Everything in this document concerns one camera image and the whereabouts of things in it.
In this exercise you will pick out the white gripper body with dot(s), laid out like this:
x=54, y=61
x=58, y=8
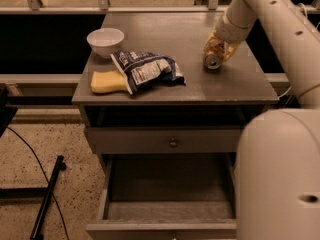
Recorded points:
x=231, y=31

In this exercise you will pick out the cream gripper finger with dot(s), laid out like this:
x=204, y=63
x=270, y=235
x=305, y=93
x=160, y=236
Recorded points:
x=229, y=50
x=214, y=44

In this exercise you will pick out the orange soda can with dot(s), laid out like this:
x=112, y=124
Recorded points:
x=214, y=57

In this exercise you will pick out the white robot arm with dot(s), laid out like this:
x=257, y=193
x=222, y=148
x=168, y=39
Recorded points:
x=277, y=168

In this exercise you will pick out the grey wooden drawer cabinet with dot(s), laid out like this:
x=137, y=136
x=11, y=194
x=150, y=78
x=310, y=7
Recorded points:
x=226, y=99

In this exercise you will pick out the upper grey drawer with knob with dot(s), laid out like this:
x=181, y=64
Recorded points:
x=161, y=140

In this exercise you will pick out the open grey lower drawer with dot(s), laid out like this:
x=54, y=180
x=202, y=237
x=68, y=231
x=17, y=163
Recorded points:
x=167, y=197

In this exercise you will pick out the blue white chip bag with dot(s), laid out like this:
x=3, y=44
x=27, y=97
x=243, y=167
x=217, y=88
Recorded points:
x=143, y=68

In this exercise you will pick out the white ceramic bowl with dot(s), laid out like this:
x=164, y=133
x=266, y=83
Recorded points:
x=105, y=41

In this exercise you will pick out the yellow sponge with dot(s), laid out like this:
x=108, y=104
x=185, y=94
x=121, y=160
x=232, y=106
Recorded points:
x=107, y=82

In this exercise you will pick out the black box at left edge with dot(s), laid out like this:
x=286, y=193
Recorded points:
x=6, y=112

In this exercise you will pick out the black stand leg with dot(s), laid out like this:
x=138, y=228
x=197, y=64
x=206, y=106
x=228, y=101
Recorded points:
x=44, y=194

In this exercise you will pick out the metal railing frame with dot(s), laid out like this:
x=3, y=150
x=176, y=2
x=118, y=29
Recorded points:
x=100, y=4

